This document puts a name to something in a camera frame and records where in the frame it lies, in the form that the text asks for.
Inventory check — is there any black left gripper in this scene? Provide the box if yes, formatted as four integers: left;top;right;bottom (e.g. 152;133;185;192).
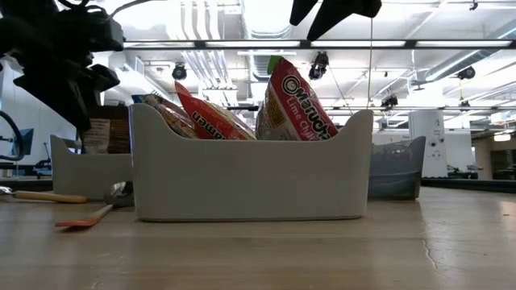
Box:
0;0;124;132

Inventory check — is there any brown foil packet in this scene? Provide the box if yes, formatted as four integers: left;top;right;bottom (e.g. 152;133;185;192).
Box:
81;105;131;155

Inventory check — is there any blue yellow ramen packet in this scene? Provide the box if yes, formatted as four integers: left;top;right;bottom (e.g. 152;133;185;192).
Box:
131;93;201;140

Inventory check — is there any lime chili ramen packet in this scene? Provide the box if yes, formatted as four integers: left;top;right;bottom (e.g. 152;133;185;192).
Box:
255;55;339;142

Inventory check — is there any spoon wooden handle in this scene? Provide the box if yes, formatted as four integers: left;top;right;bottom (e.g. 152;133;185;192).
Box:
0;185;88;205

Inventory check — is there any red ramen packet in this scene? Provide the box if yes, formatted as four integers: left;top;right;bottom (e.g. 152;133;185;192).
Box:
174;80;258;141

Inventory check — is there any black overhead beam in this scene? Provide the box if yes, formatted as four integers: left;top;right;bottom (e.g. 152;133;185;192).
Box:
120;39;516;51

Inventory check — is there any blue computer monitor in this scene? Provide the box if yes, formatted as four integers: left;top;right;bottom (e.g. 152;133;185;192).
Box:
18;127;35;157

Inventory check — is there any white plastic bin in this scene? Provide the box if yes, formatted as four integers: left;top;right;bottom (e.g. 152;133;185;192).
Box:
50;135;134;201
128;103;375;222

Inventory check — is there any white cylindrical appliance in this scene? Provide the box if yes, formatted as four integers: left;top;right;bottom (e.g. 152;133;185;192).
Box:
408;109;447;178

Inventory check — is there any dark grey translucent bin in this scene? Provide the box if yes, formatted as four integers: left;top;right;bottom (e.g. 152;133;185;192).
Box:
367;135;427;201

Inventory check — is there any silver ventilation duct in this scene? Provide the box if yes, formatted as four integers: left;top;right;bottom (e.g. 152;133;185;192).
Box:
241;0;298;81

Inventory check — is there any thin hanging cord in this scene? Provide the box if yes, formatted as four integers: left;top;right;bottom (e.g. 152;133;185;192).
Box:
365;18;375;110

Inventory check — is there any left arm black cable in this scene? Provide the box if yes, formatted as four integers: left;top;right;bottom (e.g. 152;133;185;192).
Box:
0;0;150;163

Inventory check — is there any spoon orange handle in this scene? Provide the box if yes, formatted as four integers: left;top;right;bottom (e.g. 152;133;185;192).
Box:
55;180;135;230

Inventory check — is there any black aluminium table frame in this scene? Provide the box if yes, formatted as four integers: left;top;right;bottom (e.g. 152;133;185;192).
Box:
0;176;516;193

